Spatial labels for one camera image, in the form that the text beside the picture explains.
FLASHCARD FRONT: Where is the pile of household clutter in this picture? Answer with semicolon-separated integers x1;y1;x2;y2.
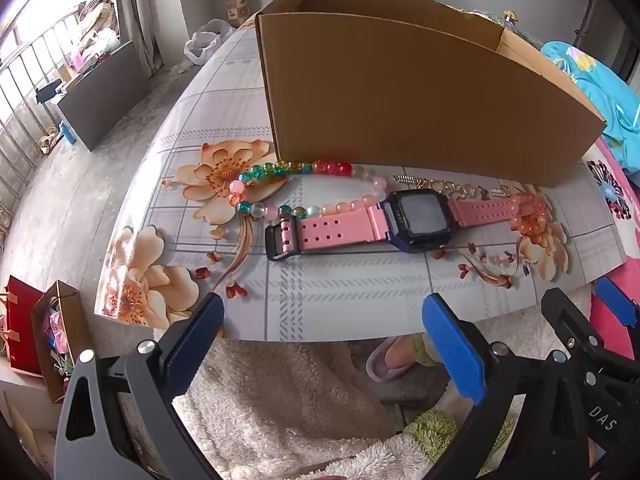
75;0;122;63

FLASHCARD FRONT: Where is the pink floral blanket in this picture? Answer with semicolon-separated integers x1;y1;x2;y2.
582;137;640;361

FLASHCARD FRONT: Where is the multicolour bead bracelet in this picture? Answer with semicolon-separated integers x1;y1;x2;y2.
229;159;391;221

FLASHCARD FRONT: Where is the gold link chain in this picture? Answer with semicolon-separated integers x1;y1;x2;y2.
419;179;512;199

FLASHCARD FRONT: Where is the black smartwatch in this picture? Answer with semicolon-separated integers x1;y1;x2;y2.
265;188;526;261

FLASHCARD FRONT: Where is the grey curtain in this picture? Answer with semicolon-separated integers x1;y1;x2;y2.
114;0;163;77

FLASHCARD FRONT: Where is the turquoise quilt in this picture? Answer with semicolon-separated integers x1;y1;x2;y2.
540;40;640;186

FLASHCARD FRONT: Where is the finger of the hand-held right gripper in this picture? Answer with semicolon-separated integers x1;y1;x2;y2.
594;276;640;330
541;287;608;361

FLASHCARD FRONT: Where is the black device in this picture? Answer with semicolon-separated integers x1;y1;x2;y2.
35;81;67;107

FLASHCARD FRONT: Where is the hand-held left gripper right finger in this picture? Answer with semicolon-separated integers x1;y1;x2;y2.
421;293;593;480

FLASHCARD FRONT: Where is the grey cabinet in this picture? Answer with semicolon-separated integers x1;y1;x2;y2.
50;40;153;153

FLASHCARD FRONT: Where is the brown cardboard box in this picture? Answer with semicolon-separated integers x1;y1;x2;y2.
255;0;608;188

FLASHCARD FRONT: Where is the white plastic bag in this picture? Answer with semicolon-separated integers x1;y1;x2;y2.
184;19;236;66

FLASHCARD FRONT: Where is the purple slipper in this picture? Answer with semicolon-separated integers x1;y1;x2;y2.
365;336;418;381

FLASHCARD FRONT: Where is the red paper bag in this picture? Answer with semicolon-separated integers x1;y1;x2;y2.
0;275;46;377

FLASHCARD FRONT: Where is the pink orange bead bracelet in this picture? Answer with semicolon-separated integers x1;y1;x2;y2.
510;191;551;236

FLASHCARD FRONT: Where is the dark wooden door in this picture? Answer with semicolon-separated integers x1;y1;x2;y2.
572;0;640;83

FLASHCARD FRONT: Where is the metal window railing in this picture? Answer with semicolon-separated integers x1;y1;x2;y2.
0;10;121;246

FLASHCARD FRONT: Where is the brown paper bag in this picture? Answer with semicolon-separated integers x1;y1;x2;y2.
31;280;92;404

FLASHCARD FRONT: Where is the pair of beige sandals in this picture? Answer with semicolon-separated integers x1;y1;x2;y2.
37;126;62;157

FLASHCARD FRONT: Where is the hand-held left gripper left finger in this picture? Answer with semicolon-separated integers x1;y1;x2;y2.
54;291;226;480

